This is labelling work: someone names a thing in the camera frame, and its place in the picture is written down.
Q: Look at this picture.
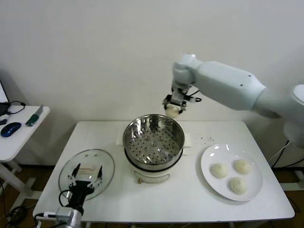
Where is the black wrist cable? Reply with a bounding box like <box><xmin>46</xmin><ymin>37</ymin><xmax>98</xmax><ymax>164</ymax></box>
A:
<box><xmin>34</xmin><ymin>190</ymin><xmax>72</xmax><ymax>221</ymax></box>
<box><xmin>187</xmin><ymin>89</ymin><xmax>202</xmax><ymax>103</ymax></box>

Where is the black power cable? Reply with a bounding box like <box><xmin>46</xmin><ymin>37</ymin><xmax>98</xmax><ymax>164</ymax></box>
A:
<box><xmin>270</xmin><ymin>142</ymin><xmax>304</xmax><ymax>168</ymax></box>

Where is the blue computer mouse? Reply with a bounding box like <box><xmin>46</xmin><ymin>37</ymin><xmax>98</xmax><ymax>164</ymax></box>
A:
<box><xmin>0</xmin><ymin>122</ymin><xmax>21</xmax><ymax>138</ymax></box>

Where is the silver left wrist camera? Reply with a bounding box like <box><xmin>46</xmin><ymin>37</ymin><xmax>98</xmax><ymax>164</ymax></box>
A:
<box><xmin>56</xmin><ymin>206</ymin><xmax>74</xmax><ymax>223</ymax></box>

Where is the perforated steel steamer basket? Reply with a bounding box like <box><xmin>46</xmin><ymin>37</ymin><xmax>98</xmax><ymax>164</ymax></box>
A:
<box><xmin>115</xmin><ymin>114</ymin><xmax>192</xmax><ymax>167</ymax></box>

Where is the black looped desk cable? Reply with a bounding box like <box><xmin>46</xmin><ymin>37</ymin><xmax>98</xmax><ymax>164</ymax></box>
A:
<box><xmin>6</xmin><ymin>101</ymin><xmax>26</xmax><ymax>116</ymax></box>

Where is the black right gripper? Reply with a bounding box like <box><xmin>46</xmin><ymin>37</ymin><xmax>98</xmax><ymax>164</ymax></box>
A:
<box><xmin>162</xmin><ymin>94</ymin><xmax>189</xmax><ymax>115</ymax></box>

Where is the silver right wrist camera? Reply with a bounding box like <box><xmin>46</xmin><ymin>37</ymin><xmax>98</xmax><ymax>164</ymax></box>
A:
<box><xmin>172</xmin><ymin>85</ymin><xmax>191</xmax><ymax>96</ymax></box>

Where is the white power cable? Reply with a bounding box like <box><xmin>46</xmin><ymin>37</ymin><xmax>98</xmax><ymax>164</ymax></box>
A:
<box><xmin>267</xmin><ymin>140</ymin><xmax>292</xmax><ymax>162</ymax></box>

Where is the large white plate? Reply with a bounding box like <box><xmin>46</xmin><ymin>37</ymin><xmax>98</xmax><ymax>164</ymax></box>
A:
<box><xmin>200</xmin><ymin>143</ymin><xmax>263</xmax><ymax>202</ymax></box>

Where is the white steamed baozi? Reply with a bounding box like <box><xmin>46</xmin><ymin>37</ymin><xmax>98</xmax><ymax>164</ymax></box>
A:
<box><xmin>164</xmin><ymin>104</ymin><xmax>182</xmax><ymax>119</ymax></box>
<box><xmin>228</xmin><ymin>177</ymin><xmax>249</xmax><ymax>195</ymax></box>
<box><xmin>234</xmin><ymin>158</ymin><xmax>252</xmax><ymax>175</ymax></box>
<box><xmin>209</xmin><ymin>162</ymin><xmax>228</xmax><ymax>179</ymax></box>

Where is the dark laptop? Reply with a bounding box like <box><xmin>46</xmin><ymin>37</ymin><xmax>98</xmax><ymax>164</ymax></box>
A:
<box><xmin>0</xmin><ymin>80</ymin><xmax>11</xmax><ymax>117</ymax></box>

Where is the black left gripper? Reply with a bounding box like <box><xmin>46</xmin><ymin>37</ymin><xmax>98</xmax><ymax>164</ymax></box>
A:
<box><xmin>67</xmin><ymin>163</ymin><xmax>103</xmax><ymax>209</ymax></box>

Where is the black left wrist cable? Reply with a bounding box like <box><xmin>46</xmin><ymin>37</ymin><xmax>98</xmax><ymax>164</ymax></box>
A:
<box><xmin>34</xmin><ymin>190</ymin><xmax>72</xmax><ymax>221</ymax></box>

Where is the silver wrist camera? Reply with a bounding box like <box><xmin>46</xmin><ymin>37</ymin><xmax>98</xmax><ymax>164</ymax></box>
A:
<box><xmin>172</xmin><ymin>85</ymin><xmax>191</xmax><ymax>96</ymax></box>
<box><xmin>56</xmin><ymin>206</ymin><xmax>74</xmax><ymax>223</ymax></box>

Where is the white side table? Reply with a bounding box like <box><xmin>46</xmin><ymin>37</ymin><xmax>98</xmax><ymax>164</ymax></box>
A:
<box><xmin>0</xmin><ymin>106</ymin><xmax>50</xmax><ymax>209</ymax></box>

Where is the round glass pot lid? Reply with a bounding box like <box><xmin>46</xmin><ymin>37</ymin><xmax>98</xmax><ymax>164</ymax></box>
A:
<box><xmin>58</xmin><ymin>149</ymin><xmax>115</xmax><ymax>201</ymax></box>

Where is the white furniture foot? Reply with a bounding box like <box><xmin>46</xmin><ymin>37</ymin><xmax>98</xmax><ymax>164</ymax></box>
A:
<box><xmin>276</xmin><ymin>170</ymin><xmax>304</xmax><ymax>192</ymax></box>

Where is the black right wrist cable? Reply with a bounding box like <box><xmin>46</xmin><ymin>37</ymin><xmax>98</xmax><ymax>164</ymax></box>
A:
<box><xmin>187</xmin><ymin>89</ymin><xmax>202</xmax><ymax>103</ymax></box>

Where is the green handled knife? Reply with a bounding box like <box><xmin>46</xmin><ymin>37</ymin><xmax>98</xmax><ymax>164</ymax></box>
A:
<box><xmin>25</xmin><ymin>105</ymin><xmax>44</xmax><ymax>127</ymax></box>

